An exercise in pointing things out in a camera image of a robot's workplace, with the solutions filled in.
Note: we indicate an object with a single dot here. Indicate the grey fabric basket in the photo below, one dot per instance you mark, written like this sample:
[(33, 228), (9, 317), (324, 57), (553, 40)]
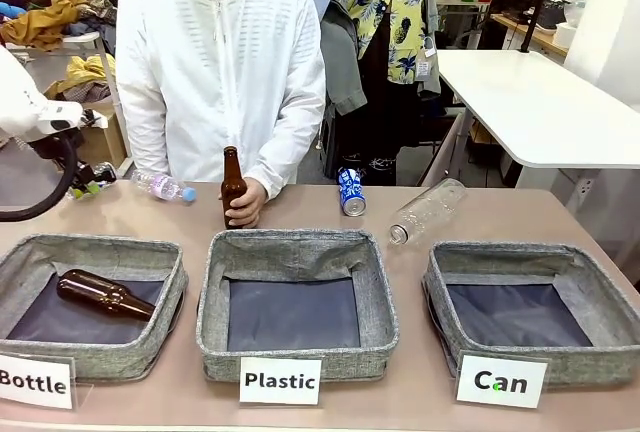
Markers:
[(297, 297), (90, 302), (530, 302)]

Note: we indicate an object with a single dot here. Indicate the yellow blue floral shirt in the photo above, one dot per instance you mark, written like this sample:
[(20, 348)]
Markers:
[(380, 7)]

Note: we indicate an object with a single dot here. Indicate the grey hanging garment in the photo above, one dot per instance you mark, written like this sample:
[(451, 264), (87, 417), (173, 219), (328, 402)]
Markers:
[(345, 67)]

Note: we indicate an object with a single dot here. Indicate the blue white drink can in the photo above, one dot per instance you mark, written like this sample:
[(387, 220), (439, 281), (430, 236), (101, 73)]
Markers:
[(352, 193)]

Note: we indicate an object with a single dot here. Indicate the large clear plastic bottle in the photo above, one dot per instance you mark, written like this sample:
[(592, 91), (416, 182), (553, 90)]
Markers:
[(427, 212)]

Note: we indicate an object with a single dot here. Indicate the brown glass beer bottle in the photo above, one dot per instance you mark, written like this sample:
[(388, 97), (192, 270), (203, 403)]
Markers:
[(232, 187), (102, 294)]

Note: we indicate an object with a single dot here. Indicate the person's left hand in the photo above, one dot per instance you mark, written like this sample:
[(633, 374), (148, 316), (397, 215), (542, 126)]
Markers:
[(250, 204)]

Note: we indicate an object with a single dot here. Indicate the white desk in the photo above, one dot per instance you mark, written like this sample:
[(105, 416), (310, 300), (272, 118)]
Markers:
[(540, 107)]

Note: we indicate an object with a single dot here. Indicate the person's right forearm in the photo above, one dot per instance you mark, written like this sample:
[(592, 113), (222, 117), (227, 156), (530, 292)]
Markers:
[(145, 137)]

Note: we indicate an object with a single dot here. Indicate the wooden workbench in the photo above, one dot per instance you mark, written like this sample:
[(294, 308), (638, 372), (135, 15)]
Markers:
[(530, 32)]

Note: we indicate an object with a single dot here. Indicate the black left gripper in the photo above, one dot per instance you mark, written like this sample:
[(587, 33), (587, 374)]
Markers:
[(60, 149)]

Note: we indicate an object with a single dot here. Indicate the mustard cloth pile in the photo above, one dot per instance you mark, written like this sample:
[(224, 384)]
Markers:
[(45, 24)]

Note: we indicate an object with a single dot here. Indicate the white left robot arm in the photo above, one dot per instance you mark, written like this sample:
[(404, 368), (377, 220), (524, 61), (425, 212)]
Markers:
[(22, 102)]

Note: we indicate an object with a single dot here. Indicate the cardboard box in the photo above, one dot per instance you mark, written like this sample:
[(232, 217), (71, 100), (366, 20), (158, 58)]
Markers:
[(102, 139)]

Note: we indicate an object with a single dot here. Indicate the white sign reading Plastic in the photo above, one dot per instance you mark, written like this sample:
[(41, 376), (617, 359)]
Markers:
[(280, 381)]

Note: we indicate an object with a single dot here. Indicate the yellow crumpled cloth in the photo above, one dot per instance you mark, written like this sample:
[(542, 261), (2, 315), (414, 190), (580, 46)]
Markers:
[(87, 74)]

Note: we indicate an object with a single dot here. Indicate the person's left forearm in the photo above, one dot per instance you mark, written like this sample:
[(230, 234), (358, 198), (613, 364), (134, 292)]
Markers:
[(290, 152)]

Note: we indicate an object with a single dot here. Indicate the white sign reading Bottle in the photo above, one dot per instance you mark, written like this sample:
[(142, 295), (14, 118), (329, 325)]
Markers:
[(35, 382)]

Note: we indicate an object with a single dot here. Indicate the white zip jacket torso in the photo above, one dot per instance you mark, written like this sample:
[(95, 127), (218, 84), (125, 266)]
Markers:
[(215, 67)]

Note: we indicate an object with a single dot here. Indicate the plastic bottle with blue cap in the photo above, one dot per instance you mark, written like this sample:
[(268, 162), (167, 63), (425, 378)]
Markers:
[(162, 186)]

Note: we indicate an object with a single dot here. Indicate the white sign reading Can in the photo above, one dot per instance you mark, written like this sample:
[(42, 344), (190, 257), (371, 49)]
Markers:
[(500, 382)]

